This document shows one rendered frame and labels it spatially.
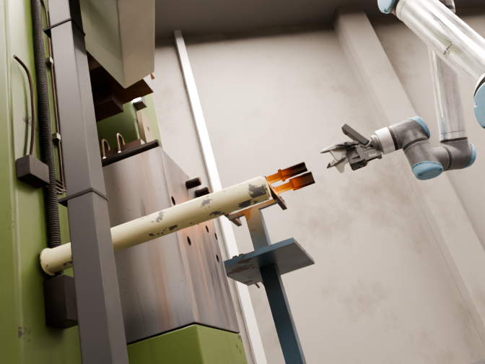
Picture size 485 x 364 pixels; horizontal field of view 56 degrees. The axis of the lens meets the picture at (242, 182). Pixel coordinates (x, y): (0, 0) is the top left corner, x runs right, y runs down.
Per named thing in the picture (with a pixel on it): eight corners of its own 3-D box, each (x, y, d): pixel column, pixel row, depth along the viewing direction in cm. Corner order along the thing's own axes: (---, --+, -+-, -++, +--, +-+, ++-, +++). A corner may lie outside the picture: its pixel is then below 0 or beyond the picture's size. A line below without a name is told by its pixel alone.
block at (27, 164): (50, 184, 92) (48, 165, 94) (30, 173, 87) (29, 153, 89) (37, 189, 93) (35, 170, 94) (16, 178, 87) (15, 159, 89)
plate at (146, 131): (158, 157, 173) (151, 121, 180) (147, 147, 165) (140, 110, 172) (153, 159, 174) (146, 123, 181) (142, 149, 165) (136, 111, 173)
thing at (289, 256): (315, 263, 187) (313, 258, 188) (294, 242, 151) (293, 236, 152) (247, 286, 192) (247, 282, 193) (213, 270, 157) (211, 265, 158)
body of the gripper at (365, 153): (348, 164, 159) (382, 152, 157) (340, 143, 163) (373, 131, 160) (351, 172, 166) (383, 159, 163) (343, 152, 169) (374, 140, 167)
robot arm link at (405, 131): (432, 133, 153) (420, 108, 157) (395, 146, 155) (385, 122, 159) (431, 144, 161) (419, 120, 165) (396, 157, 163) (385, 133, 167)
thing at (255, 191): (274, 204, 82) (266, 179, 84) (268, 195, 77) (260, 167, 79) (58, 278, 88) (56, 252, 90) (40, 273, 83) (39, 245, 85)
